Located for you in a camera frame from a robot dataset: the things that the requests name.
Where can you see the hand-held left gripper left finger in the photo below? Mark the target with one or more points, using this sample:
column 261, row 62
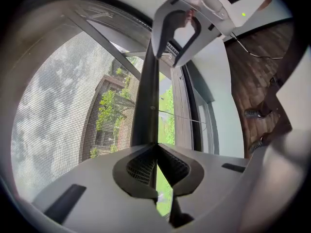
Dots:
column 97, row 198

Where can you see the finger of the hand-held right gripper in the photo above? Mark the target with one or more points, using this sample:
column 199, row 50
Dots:
column 160, row 25
column 204, row 41

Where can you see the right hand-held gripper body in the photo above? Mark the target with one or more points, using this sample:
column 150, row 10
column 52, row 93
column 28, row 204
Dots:
column 233, row 11

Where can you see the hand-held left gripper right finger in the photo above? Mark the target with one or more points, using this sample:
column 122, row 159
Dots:
column 213, row 183

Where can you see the black roll-down screen window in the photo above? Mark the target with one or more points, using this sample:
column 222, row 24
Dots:
column 60, row 105

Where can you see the person's right forearm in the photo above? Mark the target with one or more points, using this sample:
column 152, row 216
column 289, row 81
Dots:
column 266, row 2

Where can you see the person's right hand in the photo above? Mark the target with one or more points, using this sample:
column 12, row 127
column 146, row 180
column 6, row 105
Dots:
column 189, row 17

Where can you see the grey sneaker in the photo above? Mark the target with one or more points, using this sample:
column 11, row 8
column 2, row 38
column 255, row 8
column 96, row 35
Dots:
column 257, row 145
column 252, row 113

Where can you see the person's leg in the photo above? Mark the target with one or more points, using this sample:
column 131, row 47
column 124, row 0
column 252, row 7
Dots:
column 279, row 132
column 272, row 98

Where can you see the black window frame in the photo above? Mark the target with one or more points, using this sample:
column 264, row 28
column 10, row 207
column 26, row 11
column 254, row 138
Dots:
column 196, row 130

